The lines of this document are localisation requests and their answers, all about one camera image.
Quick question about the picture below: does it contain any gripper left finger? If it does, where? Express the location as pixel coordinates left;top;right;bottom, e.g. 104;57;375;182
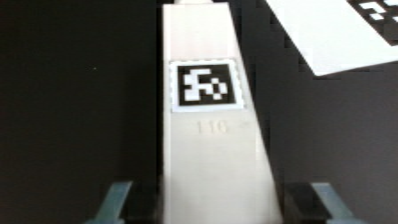
82;180;159;224

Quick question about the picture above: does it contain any fiducial marker sheet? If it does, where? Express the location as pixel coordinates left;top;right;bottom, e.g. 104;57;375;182
265;0;398;76

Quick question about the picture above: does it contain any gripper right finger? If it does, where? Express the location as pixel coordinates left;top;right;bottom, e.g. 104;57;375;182
283;181;358;224

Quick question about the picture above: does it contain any white desk leg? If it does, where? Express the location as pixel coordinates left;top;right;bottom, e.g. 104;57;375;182
162;0;283;224

